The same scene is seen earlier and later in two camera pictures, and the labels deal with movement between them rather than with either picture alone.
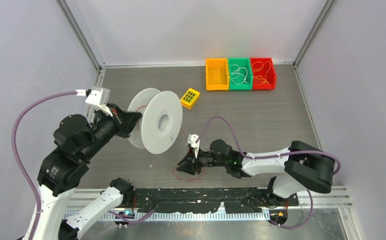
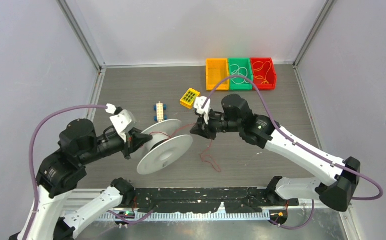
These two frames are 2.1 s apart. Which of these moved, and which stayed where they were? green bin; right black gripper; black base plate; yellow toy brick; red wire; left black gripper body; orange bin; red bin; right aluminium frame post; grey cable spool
Moved: left black gripper body; right black gripper; red wire; grey cable spool
Stayed: green bin; red bin; yellow toy brick; orange bin; black base plate; right aluminium frame post
